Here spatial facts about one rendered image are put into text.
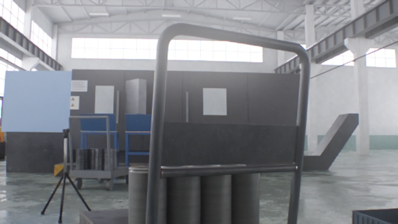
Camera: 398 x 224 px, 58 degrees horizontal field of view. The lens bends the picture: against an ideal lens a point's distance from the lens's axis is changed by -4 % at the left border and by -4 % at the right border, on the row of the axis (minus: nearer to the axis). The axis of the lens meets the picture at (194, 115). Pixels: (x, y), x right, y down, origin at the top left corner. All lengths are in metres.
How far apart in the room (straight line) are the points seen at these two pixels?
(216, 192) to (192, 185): 0.10
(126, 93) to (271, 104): 2.93
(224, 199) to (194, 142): 0.31
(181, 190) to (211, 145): 0.21
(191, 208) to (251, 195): 0.25
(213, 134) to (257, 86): 6.64
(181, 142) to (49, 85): 6.79
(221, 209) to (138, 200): 0.30
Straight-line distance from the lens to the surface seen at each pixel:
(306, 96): 1.32
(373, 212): 2.36
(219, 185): 1.31
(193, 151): 1.10
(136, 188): 1.21
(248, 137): 1.19
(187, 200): 1.26
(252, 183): 1.39
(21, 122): 7.82
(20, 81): 7.97
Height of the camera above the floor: 0.63
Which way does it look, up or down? 4 degrees up
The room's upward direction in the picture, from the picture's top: straight up
